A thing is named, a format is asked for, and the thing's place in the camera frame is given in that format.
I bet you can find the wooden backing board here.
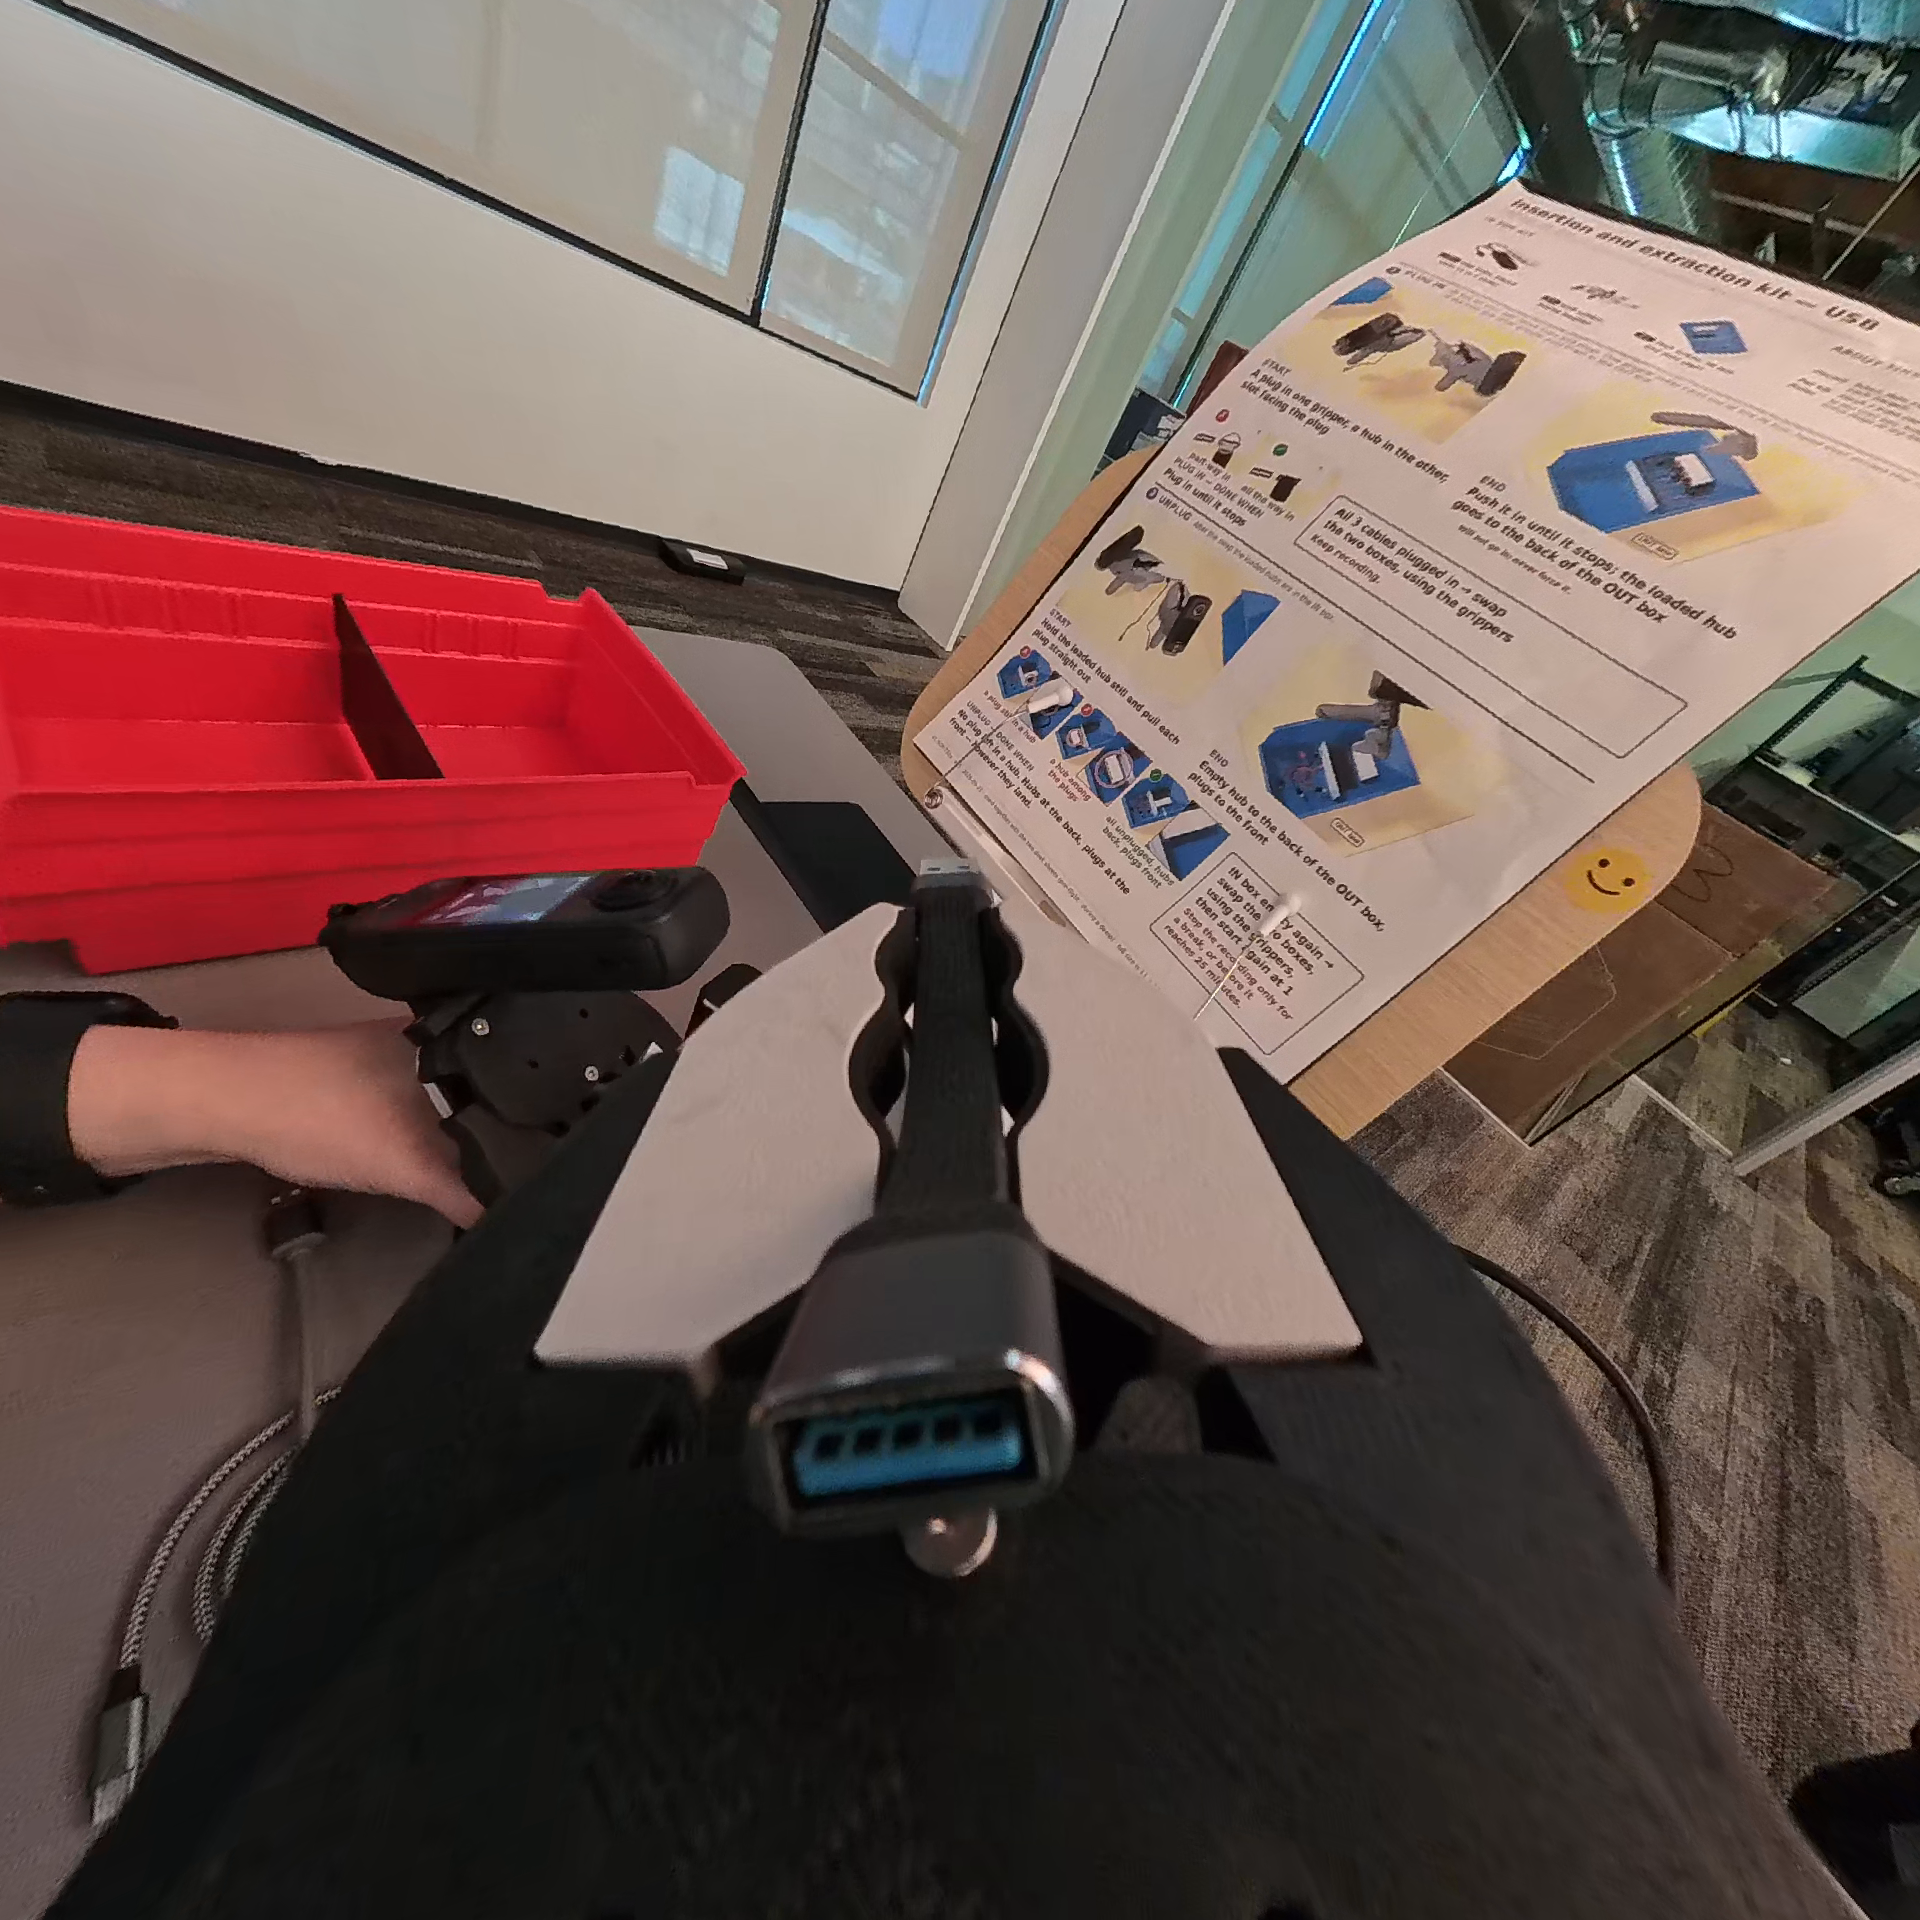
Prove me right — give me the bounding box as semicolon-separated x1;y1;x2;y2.
901;441;1706;1143

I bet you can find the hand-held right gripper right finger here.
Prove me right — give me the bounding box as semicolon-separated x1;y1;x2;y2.
984;900;1370;1375

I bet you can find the person's left hand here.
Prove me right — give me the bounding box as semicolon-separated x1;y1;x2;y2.
67;1017;489;1233

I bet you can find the thin black cable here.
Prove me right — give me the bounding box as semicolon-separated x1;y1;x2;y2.
1452;1242;1680;1595

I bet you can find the glass wall window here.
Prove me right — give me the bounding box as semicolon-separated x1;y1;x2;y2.
60;0;1059;400

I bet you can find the black usb cable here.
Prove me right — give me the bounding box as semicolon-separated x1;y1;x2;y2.
745;858;1076;1539

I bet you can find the red plastic bin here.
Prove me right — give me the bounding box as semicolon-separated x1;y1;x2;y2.
0;505;748;976

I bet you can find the printed instruction sheet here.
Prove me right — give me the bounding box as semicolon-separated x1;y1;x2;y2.
922;181;1920;1039

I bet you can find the braided usb cable blue tape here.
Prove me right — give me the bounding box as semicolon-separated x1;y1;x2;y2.
86;1181;349;1826

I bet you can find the black bin divider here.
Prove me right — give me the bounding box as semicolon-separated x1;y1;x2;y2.
333;592;443;781

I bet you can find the black wristband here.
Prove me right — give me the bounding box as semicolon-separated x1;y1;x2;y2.
0;989;178;1209

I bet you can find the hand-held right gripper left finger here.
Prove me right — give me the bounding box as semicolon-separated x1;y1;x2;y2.
533;900;922;1375

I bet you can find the cardboard box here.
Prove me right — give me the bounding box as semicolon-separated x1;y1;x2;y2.
1446;803;1869;1145

